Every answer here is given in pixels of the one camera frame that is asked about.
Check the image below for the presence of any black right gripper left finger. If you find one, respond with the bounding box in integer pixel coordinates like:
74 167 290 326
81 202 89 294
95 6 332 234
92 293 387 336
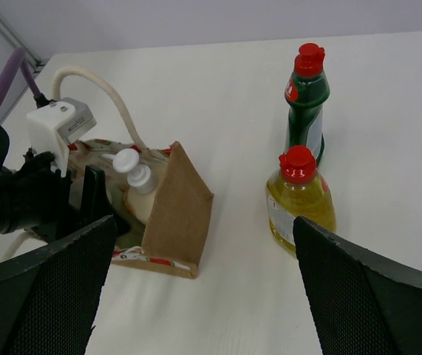
0 216 117 354

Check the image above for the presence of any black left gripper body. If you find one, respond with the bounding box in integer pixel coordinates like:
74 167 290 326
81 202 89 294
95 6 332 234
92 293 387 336
0 110 86 243

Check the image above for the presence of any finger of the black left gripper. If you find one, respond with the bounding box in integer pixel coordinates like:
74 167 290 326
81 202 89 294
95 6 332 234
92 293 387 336
69 165 130 236

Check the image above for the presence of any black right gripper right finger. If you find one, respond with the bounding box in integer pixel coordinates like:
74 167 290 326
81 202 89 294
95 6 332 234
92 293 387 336
293 217 422 354

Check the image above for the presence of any cream lotion pump bottle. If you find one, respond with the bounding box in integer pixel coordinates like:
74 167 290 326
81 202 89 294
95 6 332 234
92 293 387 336
112 148 158 224

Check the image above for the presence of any burlap canvas bag watermelon print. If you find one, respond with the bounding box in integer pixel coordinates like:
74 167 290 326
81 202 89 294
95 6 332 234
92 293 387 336
1 66 214 280

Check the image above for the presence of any yellow dish soap bottle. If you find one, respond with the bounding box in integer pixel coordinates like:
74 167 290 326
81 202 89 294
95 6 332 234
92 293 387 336
265 145 337 254

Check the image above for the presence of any green bottle red cap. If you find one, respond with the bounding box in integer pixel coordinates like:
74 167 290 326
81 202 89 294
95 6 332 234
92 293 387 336
284 43 330 163

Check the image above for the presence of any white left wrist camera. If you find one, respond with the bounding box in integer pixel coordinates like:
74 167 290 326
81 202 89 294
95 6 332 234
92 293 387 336
26 98 97 178

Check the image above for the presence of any left aluminium corner post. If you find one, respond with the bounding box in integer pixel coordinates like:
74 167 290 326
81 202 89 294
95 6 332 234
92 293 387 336
0 13 48 70

